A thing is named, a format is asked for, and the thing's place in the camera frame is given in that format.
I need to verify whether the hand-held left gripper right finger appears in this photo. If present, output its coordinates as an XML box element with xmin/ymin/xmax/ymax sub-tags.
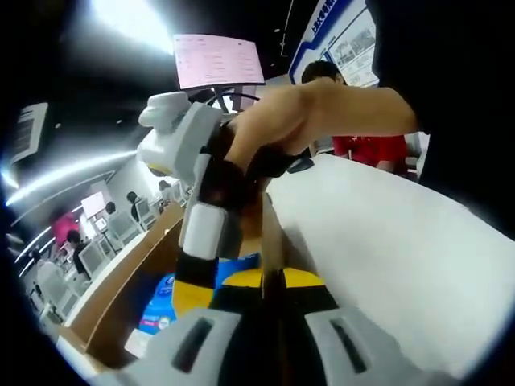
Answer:
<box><xmin>282</xmin><ymin>268</ymin><xmax>408</xmax><ymax>386</ymax></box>

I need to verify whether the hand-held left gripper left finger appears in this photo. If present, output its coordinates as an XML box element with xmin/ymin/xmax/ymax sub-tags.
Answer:
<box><xmin>106</xmin><ymin>268</ymin><xmax>283</xmax><ymax>386</ymax></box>

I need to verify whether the deep blue tissue pack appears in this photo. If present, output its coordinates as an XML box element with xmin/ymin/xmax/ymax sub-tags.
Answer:
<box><xmin>140</xmin><ymin>252</ymin><xmax>263</xmax><ymax>335</ymax></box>

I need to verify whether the white carton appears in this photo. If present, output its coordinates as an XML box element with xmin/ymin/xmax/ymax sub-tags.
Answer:
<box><xmin>123</xmin><ymin>327</ymin><xmax>150</xmax><ymax>358</ymax></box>

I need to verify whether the brown cardboard shoe box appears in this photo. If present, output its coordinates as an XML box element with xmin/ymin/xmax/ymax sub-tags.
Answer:
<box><xmin>80</xmin><ymin>191</ymin><xmax>291</xmax><ymax>371</ymax></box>

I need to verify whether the person's right hand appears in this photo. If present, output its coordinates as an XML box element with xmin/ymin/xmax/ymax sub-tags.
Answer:
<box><xmin>212</xmin><ymin>85</ymin><xmax>323</xmax><ymax>211</ymax></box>

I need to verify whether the pale pink screen on stand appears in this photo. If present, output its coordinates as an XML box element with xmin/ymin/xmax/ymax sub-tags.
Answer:
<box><xmin>80</xmin><ymin>191</ymin><xmax>106</xmax><ymax>216</ymax></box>

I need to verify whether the row of white office chairs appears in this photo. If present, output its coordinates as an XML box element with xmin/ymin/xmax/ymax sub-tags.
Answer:
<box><xmin>35</xmin><ymin>196</ymin><xmax>182</xmax><ymax>322</ymax></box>

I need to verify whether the black table device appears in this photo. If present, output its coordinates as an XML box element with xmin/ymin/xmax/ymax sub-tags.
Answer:
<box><xmin>287</xmin><ymin>154</ymin><xmax>315</xmax><ymax>175</ymax></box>

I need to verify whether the magenta display screen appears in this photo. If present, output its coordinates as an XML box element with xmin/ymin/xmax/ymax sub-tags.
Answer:
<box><xmin>50</xmin><ymin>211</ymin><xmax>77</xmax><ymax>244</ymax></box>

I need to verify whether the ceiling air conditioner vent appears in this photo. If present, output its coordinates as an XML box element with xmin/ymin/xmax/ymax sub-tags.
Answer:
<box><xmin>7</xmin><ymin>102</ymin><xmax>49</xmax><ymax>162</ymax></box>

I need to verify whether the blue framed wall poster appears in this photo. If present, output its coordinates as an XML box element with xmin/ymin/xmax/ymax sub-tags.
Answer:
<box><xmin>287</xmin><ymin>0</ymin><xmax>381</xmax><ymax>88</ymax></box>

